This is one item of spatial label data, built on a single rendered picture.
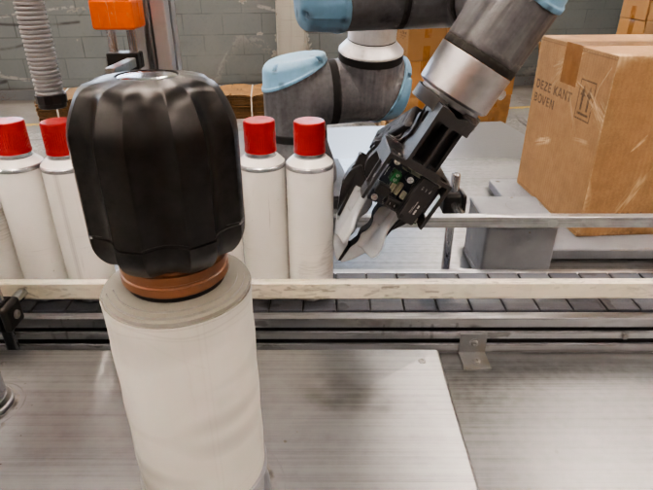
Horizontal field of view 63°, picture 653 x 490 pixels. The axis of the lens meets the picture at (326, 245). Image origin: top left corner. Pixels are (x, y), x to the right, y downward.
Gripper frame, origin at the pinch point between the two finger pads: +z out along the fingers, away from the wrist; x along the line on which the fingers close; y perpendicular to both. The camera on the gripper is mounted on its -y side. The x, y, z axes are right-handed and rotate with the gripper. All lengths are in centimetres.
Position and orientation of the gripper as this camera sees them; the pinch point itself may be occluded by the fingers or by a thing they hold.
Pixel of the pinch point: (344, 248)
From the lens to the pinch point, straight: 62.0
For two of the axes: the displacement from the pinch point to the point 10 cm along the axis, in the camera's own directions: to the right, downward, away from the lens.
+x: 8.7, 4.4, 2.3
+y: 0.0, 4.6, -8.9
